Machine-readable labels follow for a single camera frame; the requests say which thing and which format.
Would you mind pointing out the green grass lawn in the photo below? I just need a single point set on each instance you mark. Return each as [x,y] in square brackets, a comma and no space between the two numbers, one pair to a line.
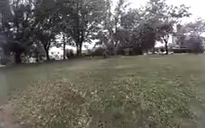
[130,86]

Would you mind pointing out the row of trees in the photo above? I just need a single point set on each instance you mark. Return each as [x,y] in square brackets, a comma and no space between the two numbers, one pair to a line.
[78,26]

